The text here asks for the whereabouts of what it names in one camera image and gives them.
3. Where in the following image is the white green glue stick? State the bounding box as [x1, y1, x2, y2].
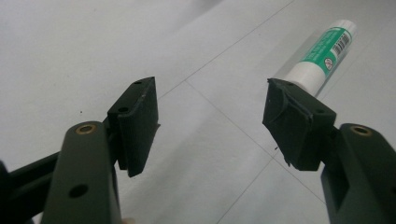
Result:
[282, 19, 359, 98]

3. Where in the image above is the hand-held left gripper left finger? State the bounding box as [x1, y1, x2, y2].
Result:
[40, 76, 162, 224]

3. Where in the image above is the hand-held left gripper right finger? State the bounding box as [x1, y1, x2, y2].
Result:
[262, 77, 396, 224]

